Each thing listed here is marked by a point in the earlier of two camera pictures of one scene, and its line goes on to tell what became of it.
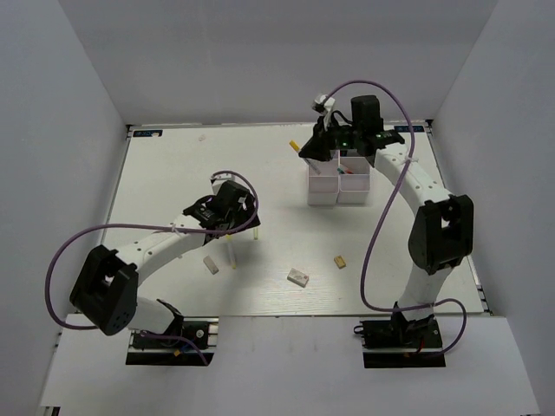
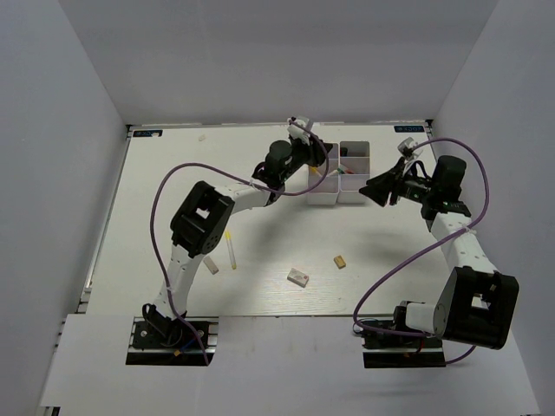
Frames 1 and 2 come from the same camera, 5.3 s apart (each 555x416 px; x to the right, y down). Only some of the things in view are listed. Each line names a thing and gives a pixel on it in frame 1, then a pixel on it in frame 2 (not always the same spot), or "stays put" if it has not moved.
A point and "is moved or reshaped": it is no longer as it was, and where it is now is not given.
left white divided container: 323,188 stays put
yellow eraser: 339,262 stays put
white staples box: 297,277 stays put
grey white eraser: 210,264 stays put
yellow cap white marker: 231,248 stays put
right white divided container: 355,187 stays put
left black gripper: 245,214 → 315,152
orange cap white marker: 296,147 is moved or reshaped
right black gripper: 318,147 → 393,180
